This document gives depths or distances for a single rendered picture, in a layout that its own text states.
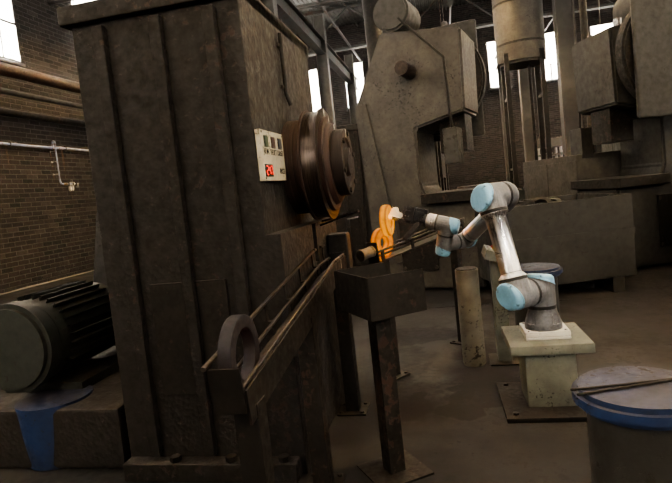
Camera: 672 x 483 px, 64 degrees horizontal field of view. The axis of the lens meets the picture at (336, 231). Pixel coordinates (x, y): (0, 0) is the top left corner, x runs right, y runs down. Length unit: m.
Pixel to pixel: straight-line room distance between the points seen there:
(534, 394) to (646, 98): 3.34
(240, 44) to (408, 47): 3.23
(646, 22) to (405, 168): 2.28
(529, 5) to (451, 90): 6.43
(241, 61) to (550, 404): 1.81
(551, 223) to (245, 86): 2.97
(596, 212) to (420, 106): 1.70
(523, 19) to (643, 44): 5.94
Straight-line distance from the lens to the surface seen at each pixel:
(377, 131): 5.07
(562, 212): 4.40
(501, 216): 2.33
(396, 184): 5.00
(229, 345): 1.25
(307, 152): 2.11
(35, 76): 9.53
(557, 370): 2.45
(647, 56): 5.32
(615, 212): 4.60
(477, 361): 3.01
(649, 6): 5.43
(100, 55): 2.17
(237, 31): 1.98
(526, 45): 10.99
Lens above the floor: 1.00
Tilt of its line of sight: 4 degrees down
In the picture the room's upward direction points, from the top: 6 degrees counter-clockwise
